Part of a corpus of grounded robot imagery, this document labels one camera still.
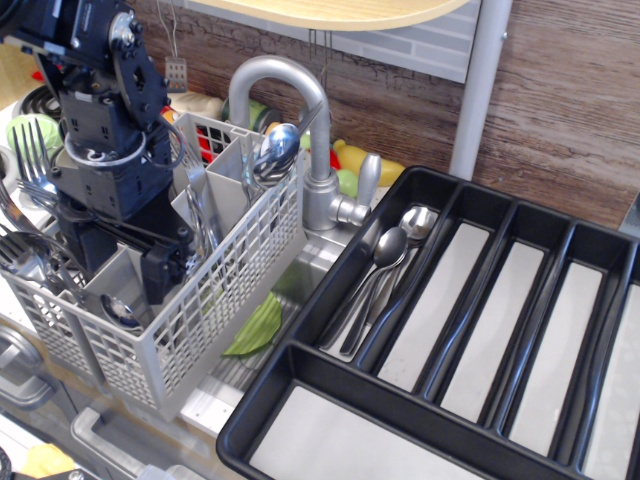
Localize shiny spoon in tray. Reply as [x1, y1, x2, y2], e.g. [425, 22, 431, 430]
[317, 205, 436, 350]

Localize black cutlery tray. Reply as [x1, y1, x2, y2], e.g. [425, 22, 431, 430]
[217, 167, 639, 479]

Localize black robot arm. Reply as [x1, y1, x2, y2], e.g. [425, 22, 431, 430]
[1, 1, 193, 305]

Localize grey plastic cutlery basket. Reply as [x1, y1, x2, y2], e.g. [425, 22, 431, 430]
[6, 114, 306, 420]

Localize fork in basket back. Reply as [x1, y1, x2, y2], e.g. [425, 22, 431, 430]
[175, 132, 222, 250]

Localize green toy cabbage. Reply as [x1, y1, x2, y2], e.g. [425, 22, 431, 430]
[6, 114, 63, 154]

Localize hanging small metal spatula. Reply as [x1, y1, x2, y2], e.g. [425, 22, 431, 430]
[156, 1, 188, 93]

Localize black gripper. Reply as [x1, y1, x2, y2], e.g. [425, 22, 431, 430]
[56, 192, 193, 305]

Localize silver sink faucet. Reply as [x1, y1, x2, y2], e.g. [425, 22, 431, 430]
[228, 55, 382, 231]

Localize fork head lower left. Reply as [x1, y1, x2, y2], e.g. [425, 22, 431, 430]
[1, 231, 88, 304]

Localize dark spoon in tray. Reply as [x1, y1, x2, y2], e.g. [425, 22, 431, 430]
[339, 226, 408, 356]

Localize large spoon in basket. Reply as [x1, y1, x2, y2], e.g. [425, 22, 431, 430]
[185, 186, 214, 272]

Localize small steel spoon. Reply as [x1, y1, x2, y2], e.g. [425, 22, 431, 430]
[100, 294, 144, 333]

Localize green leaf in sink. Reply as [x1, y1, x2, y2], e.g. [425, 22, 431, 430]
[223, 292, 282, 357]

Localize grey metal pole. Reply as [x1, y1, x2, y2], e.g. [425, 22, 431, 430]
[449, 0, 513, 180]

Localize fork at left edge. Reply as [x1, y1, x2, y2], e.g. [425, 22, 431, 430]
[15, 136, 57, 196]

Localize spoon at basket corner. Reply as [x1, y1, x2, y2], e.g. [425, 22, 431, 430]
[241, 122, 301, 201]

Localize wooden shelf board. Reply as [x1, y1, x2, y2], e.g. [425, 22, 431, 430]
[187, 0, 467, 31]

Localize black stove burner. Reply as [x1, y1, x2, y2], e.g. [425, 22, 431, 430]
[19, 85, 61, 121]

